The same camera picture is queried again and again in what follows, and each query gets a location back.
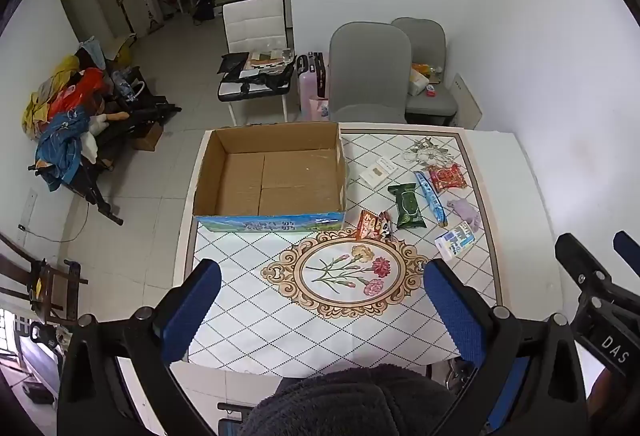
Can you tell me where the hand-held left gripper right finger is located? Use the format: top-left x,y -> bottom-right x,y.
422,258 -> 589,436

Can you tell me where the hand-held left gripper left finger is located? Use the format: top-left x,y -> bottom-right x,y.
57,258 -> 223,436

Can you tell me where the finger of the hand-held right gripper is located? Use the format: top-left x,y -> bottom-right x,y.
613,230 -> 640,277
553,232 -> 614,290

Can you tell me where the blue and yellow tissue pack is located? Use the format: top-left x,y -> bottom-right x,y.
433,221 -> 476,261

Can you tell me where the green wet wipes pack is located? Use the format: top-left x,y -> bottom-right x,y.
387,183 -> 427,231

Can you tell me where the long blue snack packet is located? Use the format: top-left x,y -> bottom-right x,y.
413,170 -> 449,228

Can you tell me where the orange snack packet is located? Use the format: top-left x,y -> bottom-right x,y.
355,209 -> 384,241

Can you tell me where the red snack packet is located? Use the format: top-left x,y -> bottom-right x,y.
427,164 -> 470,195

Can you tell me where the white and gold box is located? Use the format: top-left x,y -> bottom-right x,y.
359,156 -> 400,187

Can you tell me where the floral diamond pattern tablecloth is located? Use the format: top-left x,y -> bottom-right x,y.
184,123 -> 504,375

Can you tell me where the purple plush toy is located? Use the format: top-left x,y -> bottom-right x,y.
446,198 -> 482,231

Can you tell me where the person's dark fleece clothing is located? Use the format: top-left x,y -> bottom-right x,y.
237,363 -> 459,436

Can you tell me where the dark wooden chair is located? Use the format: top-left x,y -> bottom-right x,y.
0,230 -> 89,328

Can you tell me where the small brown cardboard box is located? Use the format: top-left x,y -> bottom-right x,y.
132,121 -> 165,152

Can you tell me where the white flat panel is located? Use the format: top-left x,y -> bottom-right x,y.
449,72 -> 484,131

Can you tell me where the white cloth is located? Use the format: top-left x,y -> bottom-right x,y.
80,113 -> 112,163

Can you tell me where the black folding rack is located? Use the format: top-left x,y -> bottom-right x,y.
27,66 -> 184,227

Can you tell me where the blue jacket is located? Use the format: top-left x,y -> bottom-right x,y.
34,110 -> 92,193

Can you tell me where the white and yellow plastic bag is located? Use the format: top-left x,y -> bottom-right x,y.
407,62 -> 431,97

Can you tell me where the clear water bottle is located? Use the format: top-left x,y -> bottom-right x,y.
112,70 -> 137,102

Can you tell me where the black bag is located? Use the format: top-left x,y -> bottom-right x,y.
217,51 -> 296,92

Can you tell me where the red plastic bag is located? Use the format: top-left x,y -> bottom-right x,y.
47,68 -> 106,122

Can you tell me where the yellow cloth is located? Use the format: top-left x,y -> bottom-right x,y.
20,55 -> 81,137

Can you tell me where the grey fabric chair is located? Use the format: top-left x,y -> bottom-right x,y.
328,22 -> 414,125
391,18 -> 459,127

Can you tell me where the pink suitcase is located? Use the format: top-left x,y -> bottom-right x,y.
296,51 -> 331,117

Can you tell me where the stack of papers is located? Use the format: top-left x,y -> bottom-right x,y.
244,48 -> 296,72

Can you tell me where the white padded chair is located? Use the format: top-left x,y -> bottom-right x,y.
217,0 -> 294,125

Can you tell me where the wall socket with cable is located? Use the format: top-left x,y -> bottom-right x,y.
18,188 -> 96,243

